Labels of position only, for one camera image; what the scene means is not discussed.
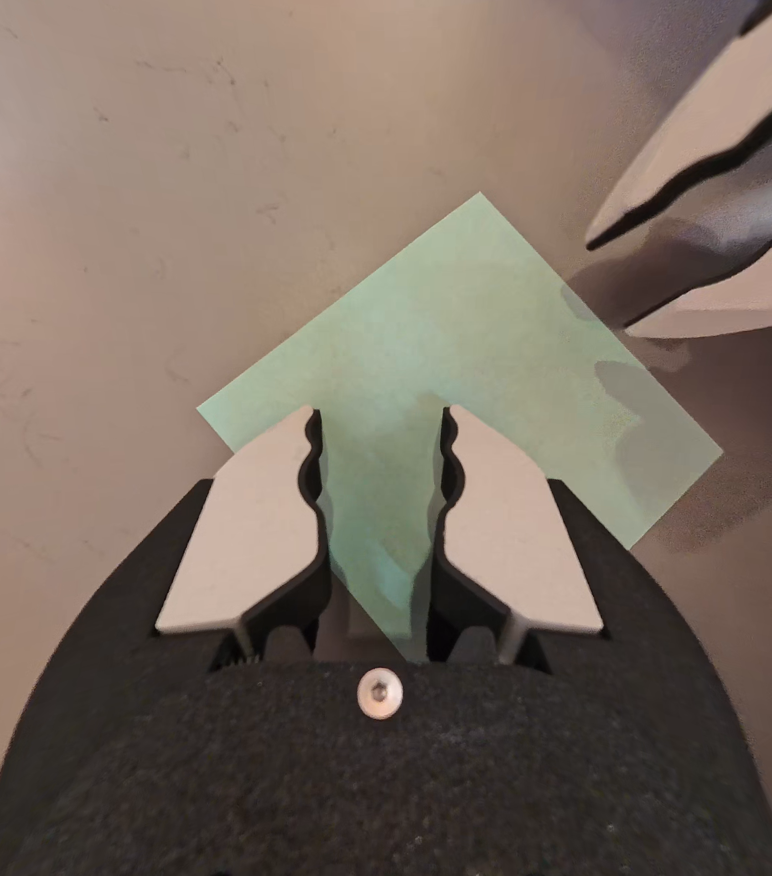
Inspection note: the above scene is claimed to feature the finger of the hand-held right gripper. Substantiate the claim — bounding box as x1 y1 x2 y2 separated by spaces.
622 222 772 341
584 0 772 252

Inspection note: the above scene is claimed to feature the mint green origami paper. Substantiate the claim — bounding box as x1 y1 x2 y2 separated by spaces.
196 192 725 663

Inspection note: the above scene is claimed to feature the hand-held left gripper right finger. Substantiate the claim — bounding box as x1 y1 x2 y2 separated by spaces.
425 404 606 665

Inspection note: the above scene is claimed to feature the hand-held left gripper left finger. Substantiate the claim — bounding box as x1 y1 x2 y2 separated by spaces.
155 404 333 661

